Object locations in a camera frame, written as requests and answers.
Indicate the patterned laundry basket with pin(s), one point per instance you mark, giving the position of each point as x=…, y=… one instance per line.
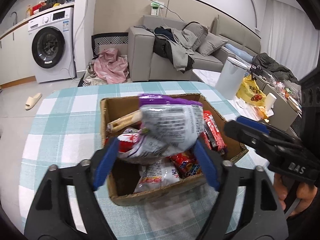
x=107, y=39

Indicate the white power strip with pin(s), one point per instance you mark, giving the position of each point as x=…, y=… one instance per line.
x=156, y=7

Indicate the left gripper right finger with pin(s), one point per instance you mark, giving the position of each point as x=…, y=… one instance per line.
x=262, y=216

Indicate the white paper cup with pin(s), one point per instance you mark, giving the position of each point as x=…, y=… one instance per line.
x=269, y=101

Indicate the white red snack packet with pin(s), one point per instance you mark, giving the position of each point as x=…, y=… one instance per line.
x=157, y=175

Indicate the grey clothes pile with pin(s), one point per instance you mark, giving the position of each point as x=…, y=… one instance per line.
x=176, y=46

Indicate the pink cloth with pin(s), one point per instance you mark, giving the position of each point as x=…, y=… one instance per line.
x=111, y=67

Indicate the white washing machine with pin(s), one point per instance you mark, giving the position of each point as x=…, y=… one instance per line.
x=51, y=43

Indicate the red black noodle packet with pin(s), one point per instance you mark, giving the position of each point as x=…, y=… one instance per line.
x=211, y=135

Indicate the white kitchen cabinet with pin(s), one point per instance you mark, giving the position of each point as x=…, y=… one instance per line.
x=16, y=57

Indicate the yellow bottle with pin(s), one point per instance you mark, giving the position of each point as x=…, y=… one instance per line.
x=29, y=11

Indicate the purple snack bag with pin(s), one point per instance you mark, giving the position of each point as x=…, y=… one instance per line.
x=169, y=126

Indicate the teal checked tablecloth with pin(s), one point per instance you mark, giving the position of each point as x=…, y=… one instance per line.
x=66, y=130

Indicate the beige slipper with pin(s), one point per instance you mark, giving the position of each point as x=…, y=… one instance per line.
x=32, y=101

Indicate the white trash bin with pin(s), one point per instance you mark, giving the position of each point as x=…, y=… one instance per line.
x=230, y=78

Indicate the brown cardboard box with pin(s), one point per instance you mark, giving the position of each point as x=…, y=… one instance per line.
x=124, y=176

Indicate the yellow plastic bag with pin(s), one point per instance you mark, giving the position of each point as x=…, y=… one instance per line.
x=250, y=92

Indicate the dark green jacket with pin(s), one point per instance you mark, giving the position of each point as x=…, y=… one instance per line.
x=279, y=71

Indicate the grey square cushion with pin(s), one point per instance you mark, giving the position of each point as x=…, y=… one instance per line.
x=211, y=44

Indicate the red chip bag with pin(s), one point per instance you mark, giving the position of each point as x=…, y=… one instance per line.
x=186, y=164

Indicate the white curtain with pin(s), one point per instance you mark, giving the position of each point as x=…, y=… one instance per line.
x=289, y=37

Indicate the beige wafer packet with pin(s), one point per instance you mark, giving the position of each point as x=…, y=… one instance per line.
x=124, y=121

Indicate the light blue pillow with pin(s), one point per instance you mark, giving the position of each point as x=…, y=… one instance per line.
x=240, y=53

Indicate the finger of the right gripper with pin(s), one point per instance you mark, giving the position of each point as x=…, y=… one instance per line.
x=253, y=124

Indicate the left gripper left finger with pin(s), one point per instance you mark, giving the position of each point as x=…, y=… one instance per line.
x=50, y=215

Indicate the right hand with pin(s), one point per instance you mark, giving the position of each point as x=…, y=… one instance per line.
x=305, y=193

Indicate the red box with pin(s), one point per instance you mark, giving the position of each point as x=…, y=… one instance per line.
x=37, y=7

